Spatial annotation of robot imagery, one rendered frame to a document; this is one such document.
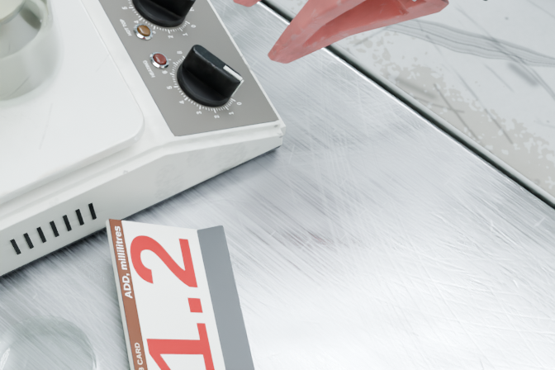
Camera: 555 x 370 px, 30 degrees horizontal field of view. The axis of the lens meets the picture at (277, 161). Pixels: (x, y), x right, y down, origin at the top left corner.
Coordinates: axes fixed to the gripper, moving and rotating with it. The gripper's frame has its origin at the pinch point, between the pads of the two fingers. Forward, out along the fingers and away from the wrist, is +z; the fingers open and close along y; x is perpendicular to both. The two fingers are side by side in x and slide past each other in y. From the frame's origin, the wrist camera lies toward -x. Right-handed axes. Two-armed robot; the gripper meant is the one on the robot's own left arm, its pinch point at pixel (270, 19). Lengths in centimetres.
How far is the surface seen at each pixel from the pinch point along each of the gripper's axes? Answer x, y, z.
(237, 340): 5.7, 9.5, 13.4
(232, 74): 5.0, -1.9, 5.4
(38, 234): -1.5, 0.8, 16.3
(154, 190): 3.5, 0.9, 12.0
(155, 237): 3.3, 3.0, 13.2
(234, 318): 6.0, 8.3, 13.0
